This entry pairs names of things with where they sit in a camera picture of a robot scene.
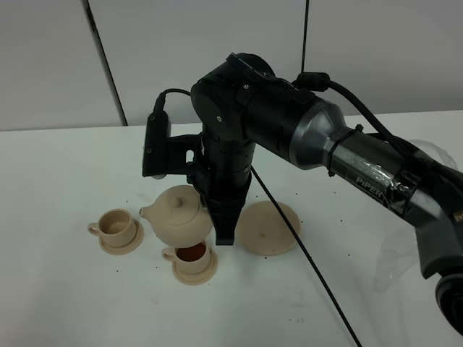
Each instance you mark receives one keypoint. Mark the tan teacup far left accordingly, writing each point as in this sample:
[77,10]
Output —
[116,228]

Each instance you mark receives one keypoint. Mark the tan saucer far left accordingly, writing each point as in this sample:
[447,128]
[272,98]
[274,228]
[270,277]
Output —
[131,246]

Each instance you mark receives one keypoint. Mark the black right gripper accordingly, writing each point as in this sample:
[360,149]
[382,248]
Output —
[222,178]

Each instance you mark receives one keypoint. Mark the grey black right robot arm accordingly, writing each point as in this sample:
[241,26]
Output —
[315,122]

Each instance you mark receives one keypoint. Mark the tan ceramic teapot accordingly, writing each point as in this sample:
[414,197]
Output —
[178,218]

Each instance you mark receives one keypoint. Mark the tan teacup near centre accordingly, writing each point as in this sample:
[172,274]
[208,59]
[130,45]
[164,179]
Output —
[189,261]

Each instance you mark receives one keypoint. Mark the tan teapot saucer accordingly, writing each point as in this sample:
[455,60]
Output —
[261,230]

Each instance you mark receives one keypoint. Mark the tan saucer near centre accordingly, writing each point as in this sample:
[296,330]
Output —
[211,271]

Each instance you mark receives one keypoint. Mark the tan teacup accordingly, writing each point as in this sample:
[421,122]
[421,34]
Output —
[116,228]
[189,261]

